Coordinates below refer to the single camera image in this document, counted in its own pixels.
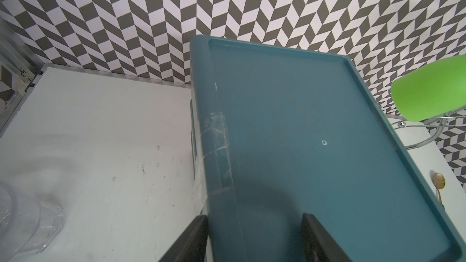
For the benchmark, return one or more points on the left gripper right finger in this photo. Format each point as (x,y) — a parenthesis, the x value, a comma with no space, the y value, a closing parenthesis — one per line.
(318,244)

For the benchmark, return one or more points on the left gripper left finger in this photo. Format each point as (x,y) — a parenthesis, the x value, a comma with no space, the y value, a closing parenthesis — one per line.
(191,244)

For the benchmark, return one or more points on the teal drawer cabinet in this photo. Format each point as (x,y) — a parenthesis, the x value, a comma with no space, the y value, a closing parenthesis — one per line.
(282,132)

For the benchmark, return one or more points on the clear plastic cup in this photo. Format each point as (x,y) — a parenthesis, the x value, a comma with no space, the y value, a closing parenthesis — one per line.
(28,224)

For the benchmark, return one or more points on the green plastic wine glass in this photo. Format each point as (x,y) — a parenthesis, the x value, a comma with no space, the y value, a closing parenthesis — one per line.
(432,90)

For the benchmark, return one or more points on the wooden spoon teal handle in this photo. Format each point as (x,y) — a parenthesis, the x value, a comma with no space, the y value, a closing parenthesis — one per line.
(439,183)

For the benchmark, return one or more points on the chrome wire glass rack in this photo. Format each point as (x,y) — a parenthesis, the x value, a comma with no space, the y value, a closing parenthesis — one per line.
(438,123)

